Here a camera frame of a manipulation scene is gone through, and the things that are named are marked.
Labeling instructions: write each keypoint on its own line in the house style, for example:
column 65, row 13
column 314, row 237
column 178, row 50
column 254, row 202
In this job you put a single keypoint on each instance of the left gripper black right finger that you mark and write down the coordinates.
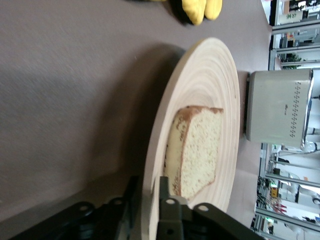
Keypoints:
column 180, row 222

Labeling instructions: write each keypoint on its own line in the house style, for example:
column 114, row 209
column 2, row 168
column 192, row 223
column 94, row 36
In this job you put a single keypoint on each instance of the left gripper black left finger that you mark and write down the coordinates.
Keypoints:
column 82, row 220

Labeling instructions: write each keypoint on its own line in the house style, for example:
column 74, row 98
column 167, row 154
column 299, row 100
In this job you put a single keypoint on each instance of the brown-crusted bread slice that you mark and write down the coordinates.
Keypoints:
column 202, row 150

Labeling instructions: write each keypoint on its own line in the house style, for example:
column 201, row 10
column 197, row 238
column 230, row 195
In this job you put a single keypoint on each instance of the round light wooden plate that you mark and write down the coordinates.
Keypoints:
column 207, row 82

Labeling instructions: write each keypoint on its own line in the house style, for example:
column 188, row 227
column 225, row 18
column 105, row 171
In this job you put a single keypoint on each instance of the beige chrome two-slot toaster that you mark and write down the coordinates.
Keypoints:
column 275, row 107

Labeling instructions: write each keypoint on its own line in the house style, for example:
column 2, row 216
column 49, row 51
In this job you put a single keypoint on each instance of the brown table cover sheet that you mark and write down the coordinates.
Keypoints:
column 62, row 100

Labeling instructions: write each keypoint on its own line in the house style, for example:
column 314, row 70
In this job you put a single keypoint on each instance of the aluminium frame lab shelving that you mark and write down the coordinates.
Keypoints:
column 272, row 58

